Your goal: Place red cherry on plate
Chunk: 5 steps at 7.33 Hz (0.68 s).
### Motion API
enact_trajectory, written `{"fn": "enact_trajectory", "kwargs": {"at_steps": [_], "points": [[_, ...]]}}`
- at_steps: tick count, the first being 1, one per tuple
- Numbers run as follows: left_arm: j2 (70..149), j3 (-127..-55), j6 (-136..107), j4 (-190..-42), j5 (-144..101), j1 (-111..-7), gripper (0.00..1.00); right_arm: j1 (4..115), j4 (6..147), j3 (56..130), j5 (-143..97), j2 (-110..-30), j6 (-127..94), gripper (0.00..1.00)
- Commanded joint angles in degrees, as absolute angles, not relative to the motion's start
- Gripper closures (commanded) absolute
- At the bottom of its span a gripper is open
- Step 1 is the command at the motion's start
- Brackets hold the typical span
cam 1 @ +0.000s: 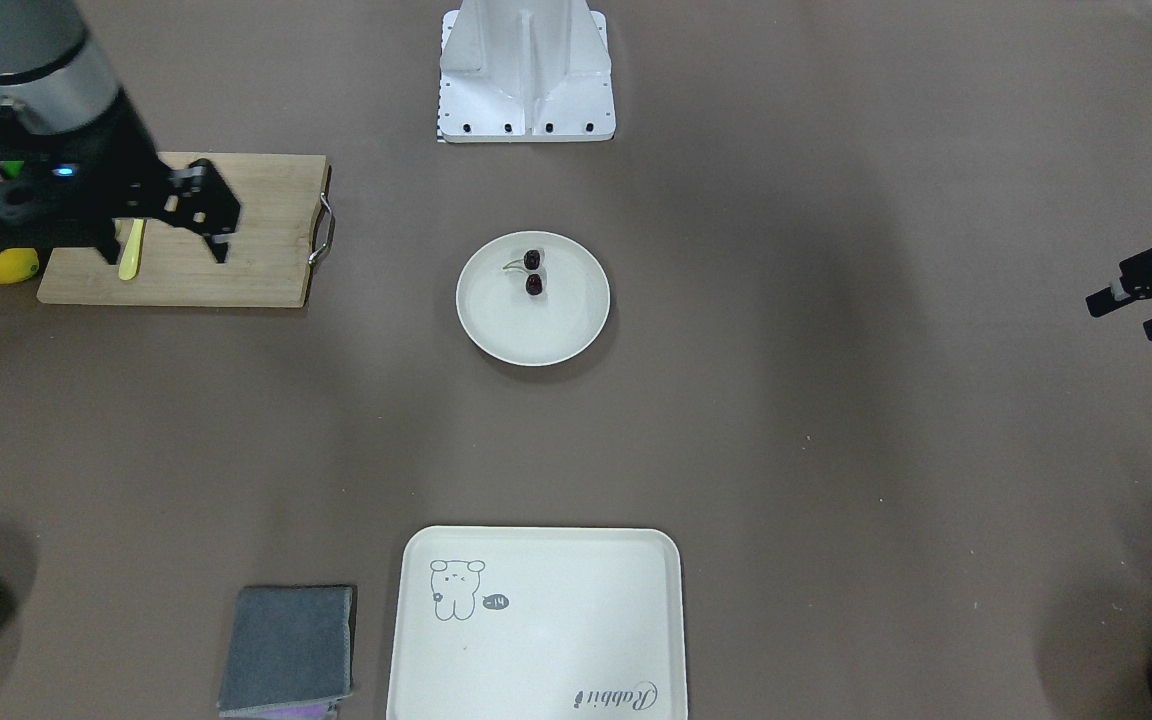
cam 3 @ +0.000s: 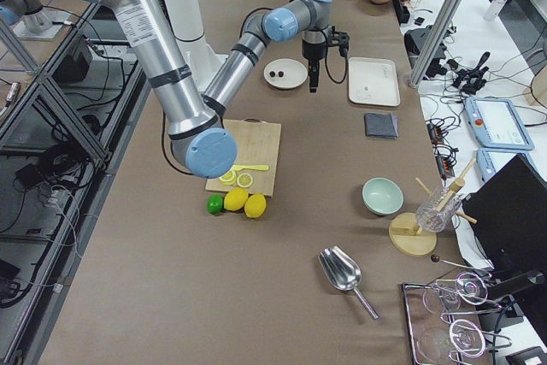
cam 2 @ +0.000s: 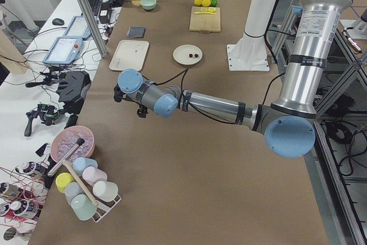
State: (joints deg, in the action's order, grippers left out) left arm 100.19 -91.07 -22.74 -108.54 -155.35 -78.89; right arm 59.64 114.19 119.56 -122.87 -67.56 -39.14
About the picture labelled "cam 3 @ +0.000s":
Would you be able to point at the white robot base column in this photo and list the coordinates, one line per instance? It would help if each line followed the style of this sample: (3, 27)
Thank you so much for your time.
(187, 25)

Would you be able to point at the mint green bowl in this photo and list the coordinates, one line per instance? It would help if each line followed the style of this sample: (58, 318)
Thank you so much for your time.
(382, 196)

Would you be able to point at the wooden mug tree stand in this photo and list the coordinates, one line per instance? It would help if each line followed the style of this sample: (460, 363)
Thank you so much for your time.
(412, 240)

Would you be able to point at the yellow lemon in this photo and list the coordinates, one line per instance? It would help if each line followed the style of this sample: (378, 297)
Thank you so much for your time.
(235, 199)
(255, 206)

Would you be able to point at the yellow plastic knife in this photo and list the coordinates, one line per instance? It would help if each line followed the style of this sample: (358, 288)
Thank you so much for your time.
(252, 167)

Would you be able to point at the crystal glass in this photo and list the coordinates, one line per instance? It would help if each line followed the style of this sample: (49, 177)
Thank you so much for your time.
(435, 214)

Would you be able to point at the black framed tray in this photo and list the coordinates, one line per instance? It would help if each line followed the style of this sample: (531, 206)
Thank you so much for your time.
(442, 319)

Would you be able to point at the aluminium frame post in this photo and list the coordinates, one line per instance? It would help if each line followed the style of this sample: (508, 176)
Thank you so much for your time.
(436, 34)

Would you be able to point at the round cream plate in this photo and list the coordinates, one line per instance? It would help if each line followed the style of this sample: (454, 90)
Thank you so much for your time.
(295, 73)

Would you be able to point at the blue teach pendant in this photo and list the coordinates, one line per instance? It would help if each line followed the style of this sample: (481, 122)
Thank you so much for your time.
(490, 160)
(496, 124)

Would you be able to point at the wine glass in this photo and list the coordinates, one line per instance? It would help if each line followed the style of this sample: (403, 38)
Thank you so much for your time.
(444, 296)
(458, 343)

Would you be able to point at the steel scoop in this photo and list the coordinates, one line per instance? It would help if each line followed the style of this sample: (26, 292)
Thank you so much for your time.
(344, 274)

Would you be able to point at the grey folded cloth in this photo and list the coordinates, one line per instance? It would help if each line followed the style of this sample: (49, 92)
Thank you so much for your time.
(379, 125)

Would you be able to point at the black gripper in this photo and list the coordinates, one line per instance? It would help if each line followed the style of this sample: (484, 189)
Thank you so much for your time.
(312, 50)

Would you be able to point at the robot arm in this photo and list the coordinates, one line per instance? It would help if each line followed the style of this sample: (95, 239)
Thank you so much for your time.
(29, 20)
(193, 84)

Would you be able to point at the black monitor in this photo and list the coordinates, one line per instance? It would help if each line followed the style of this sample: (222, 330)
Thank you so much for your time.
(510, 209)

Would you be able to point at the bamboo cutting board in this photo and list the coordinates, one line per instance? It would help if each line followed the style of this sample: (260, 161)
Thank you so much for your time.
(258, 144)

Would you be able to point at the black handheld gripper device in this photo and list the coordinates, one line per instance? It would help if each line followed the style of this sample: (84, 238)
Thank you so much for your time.
(470, 81)

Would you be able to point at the green lime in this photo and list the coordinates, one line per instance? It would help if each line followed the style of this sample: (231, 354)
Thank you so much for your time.
(215, 204)

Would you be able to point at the cream rabbit tray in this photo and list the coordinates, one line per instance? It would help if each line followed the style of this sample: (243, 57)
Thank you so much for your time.
(373, 81)

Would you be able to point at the lemon slice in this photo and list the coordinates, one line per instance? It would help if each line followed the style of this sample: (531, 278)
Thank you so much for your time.
(245, 180)
(229, 178)

